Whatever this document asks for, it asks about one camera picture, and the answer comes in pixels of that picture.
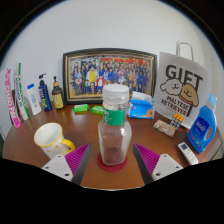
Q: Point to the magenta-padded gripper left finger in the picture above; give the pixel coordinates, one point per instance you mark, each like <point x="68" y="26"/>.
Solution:
<point x="60" y="165"/>

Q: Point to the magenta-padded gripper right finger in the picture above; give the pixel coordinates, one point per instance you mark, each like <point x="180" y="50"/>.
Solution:
<point x="163" y="165"/>

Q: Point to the clear green-labelled plastic bottle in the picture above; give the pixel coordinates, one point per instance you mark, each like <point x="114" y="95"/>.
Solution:
<point x="115" y="133"/>

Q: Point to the white remote control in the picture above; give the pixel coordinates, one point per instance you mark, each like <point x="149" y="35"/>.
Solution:
<point x="187" y="153"/>

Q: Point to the white yellow-rimmed mug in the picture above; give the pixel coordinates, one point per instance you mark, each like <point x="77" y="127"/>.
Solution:
<point x="50" y="138"/>

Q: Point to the small puzzle cube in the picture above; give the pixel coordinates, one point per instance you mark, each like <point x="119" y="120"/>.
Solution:
<point x="177" y="121"/>

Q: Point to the flat round red coaster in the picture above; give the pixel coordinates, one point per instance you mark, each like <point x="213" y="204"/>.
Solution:
<point x="111" y="167"/>

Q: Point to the blue detergent bottle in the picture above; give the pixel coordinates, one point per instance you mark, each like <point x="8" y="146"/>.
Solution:
<point x="201" y="128"/>

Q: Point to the blue tissue pack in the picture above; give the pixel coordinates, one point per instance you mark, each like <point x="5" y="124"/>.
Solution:
<point x="141" y="110"/>

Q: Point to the small green box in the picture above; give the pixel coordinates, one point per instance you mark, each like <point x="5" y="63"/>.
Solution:
<point x="96" y="109"/>
<point x="81" y="108"/>

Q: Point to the brown yellow-labelled pump bottle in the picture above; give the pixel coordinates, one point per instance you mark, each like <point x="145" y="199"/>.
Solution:
<point x="58" y="98"/>

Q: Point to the white blue-capped bottle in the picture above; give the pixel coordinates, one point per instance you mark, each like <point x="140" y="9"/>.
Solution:
<point x="34" y="101"/>

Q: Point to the dark blue pump bottle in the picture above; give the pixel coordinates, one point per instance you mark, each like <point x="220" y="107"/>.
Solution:
<point x="45" y="96"/>

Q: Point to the white printed paper bag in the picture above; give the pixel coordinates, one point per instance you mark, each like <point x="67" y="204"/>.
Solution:
<point x="180" y="86"/>

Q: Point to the framed group photo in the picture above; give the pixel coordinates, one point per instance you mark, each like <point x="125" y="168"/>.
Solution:
<point x="86" y="73"/>

